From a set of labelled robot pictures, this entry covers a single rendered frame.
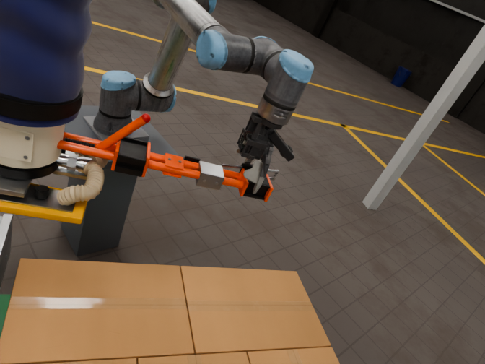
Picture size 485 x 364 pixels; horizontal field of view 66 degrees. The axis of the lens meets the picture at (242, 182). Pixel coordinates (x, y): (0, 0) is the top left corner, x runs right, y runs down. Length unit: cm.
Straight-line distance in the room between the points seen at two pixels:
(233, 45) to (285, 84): 16
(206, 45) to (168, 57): 74
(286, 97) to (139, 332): 94
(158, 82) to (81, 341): 109
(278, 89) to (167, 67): 87
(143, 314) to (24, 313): 38
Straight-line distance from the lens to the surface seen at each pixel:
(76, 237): 229
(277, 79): 94
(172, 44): 164
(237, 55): 96
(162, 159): 102
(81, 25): 85
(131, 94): 184
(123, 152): 98
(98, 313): 145
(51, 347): 138
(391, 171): 399
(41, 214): 97
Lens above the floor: 173
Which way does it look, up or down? 30 degrees down
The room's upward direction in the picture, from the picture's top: 25 degrees clockwise
